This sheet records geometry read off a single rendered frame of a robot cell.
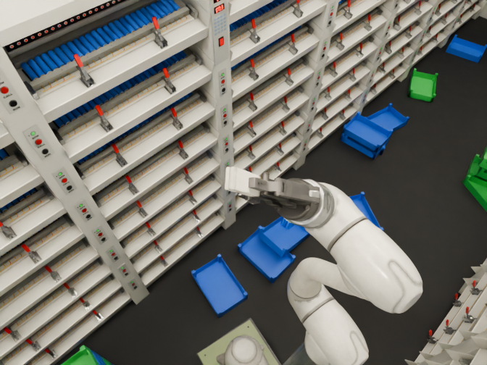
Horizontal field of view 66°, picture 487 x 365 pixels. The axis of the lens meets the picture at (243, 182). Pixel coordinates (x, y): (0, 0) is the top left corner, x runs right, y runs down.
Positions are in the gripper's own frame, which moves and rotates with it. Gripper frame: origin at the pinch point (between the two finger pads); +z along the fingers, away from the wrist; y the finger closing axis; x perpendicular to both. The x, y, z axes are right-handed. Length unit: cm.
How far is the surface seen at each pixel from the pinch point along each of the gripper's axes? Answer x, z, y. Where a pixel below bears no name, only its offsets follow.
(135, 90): -43, -41, -71
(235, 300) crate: 40, -149, -93
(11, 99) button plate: -25, -2, -71
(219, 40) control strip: -64, -56, -48
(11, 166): -12, -15, -92
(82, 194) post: -7, -39, -90
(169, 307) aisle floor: 45, -128, -125
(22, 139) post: -17, -10, -78
